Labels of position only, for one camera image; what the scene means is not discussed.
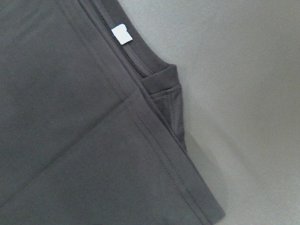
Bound dark brown t-shirt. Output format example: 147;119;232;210
0;0;225;225

